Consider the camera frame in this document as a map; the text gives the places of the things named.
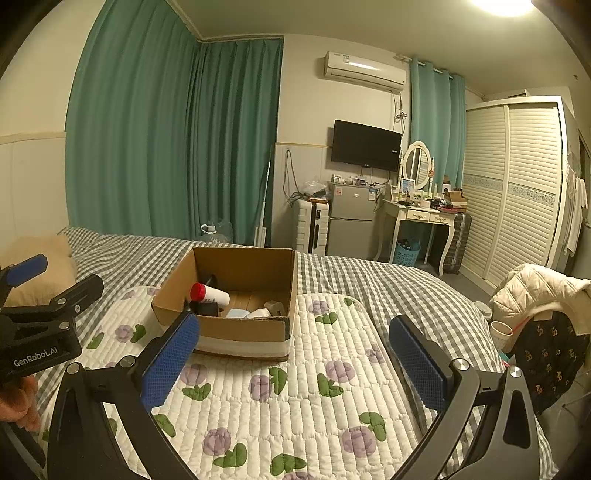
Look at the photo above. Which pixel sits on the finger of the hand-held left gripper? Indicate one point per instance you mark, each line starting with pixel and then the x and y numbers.
pixel 78 293
pixel 27 269

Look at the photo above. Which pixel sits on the floral quilted blanket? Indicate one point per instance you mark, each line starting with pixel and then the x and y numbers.
pixel 300 392

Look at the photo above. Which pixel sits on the white lidded container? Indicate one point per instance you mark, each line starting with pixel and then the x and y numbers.
pixel 483 310

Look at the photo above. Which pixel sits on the clear plastic bag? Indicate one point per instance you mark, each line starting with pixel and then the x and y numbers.
pixel 314 187

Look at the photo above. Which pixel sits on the black patterned jacket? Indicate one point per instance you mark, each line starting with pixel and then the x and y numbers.
pixel 545 355

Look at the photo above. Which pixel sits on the white bottle with red cap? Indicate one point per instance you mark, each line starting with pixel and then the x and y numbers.
pixel 212 294

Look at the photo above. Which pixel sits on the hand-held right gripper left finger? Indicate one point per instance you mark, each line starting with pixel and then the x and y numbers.
pixel 171 364

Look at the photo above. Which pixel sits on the small black box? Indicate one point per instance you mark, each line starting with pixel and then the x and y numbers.
pixel 207 309

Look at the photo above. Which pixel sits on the white air conditioner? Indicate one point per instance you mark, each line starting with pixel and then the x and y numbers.
pixel 364 69

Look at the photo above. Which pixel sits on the clear water jug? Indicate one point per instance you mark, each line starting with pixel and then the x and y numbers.
pixel 219 232

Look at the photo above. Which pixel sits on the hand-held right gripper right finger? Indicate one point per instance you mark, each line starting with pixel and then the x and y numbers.
pixel 415 364

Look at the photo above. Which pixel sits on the white suitcase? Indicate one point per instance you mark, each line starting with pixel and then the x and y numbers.
pixel 304 226

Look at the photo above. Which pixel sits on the dark suitcase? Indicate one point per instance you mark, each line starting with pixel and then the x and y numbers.
pixel 461 240

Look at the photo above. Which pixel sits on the hanging white clothes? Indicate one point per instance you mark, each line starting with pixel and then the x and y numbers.
pixel 577 198

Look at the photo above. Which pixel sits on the cream puffer jacket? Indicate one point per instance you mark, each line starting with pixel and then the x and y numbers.
pixel 540 286

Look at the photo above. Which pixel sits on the white dressing table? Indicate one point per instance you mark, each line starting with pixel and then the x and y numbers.
pixel 415 212

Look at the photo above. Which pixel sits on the light blue jar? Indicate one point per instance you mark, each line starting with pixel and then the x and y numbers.
pixel 238 314

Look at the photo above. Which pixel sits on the beige pillow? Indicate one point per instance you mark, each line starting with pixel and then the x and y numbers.
pixel 51 258

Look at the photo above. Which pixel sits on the small open cardboard box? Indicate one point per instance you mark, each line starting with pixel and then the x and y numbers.
pixel 457 198

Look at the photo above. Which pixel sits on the wide green curtain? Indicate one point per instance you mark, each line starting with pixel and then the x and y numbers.
pixel 161 138

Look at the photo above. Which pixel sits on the white mop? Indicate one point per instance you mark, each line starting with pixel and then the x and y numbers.
pixel 264 207

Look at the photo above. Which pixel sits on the oval vanity mirror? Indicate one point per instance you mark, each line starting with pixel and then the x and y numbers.
pixel 418 164

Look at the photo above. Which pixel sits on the small picture frame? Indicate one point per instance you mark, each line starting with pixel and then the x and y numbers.
pixel 407 186

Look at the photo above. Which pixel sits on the narrow green curtain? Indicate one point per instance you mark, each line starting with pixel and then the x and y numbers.
pixel 438 115

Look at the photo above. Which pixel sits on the grey fridge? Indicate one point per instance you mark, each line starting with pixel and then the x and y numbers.
pixel 351 221

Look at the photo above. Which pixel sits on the white slatted wardrobe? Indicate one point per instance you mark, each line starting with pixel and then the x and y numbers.
pixel 508 184

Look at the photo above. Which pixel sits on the white charger adapter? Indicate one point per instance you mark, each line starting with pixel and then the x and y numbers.
pixel 275 308

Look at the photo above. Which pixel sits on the paper cup with straw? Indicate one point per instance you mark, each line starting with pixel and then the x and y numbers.
pixel 499 334

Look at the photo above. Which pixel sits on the grey checkered bed sheet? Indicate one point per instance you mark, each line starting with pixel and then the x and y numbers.
pixel 392 281

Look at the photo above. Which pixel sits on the person's left hand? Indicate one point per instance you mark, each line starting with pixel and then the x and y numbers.
pixel 18 404

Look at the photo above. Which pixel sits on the brown cardboard box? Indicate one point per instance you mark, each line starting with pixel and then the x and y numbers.
pixel 244 332

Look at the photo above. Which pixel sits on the blue plastic basket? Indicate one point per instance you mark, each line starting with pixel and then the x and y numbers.
pixel 406 254

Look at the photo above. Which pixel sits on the wall television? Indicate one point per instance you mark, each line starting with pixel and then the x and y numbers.
pixel 364 145

